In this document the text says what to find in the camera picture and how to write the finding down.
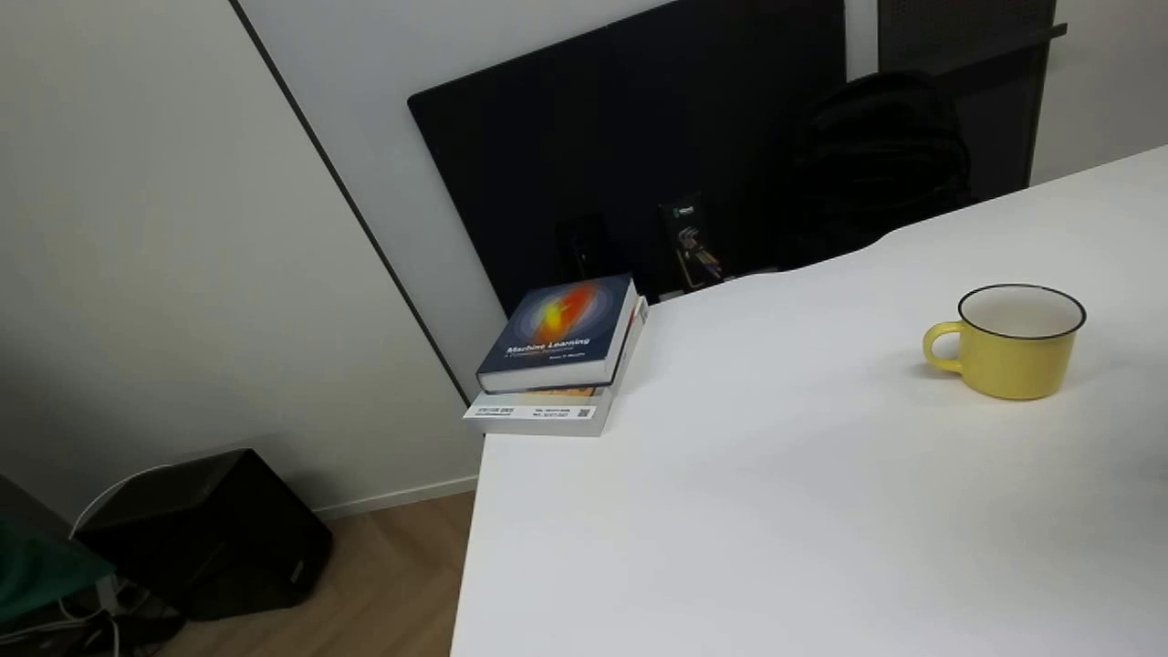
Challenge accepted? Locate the dark vertical wall panel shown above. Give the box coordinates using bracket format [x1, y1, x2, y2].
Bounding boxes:
[876, 0, 1066, 200]

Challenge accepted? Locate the black office chair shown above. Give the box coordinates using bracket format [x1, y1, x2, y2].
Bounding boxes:
[775, 73, 970, 267]

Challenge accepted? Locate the white book under blue book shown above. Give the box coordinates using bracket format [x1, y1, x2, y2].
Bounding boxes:
[463, 307, 646, 437]

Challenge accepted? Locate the black box on floor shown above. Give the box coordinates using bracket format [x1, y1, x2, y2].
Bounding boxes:
[78, 449, 333, 621]

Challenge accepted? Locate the yellow enamel cup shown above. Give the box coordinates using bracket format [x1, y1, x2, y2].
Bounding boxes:
[922, 281, 1086, 403]

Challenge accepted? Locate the green cloth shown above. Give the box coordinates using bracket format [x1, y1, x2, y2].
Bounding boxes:
[0, 520, 113, 626]

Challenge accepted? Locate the blue book with flame cover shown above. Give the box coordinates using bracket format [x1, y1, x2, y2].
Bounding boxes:
[479, 275, 640, 394]

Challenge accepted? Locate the black monitor panel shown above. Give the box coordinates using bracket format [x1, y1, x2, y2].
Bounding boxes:
[409, 0, 847, 304]

